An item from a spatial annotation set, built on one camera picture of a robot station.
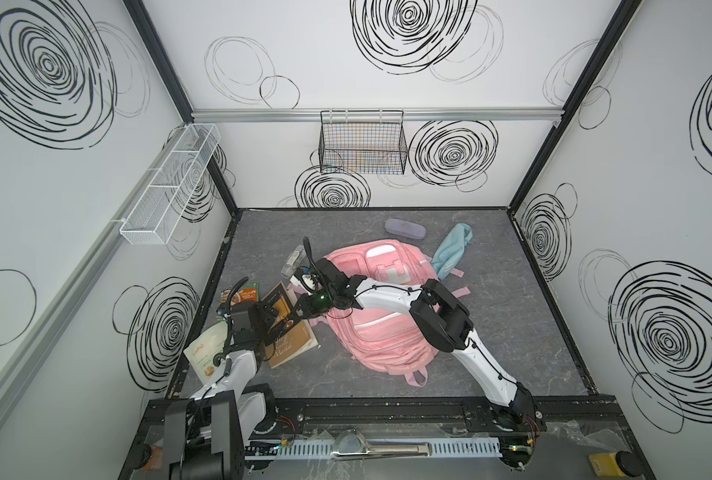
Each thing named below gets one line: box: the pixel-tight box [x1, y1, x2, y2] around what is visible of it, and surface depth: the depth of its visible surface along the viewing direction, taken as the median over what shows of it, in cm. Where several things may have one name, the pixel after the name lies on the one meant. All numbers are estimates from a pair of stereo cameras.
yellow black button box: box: [588, 450, 642, 477], surface depth 63 cm
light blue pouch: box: [432, 223, 473, 280], surface depth 103 cm
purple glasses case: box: [384, 218, 427, 239], surface depth 113 cm
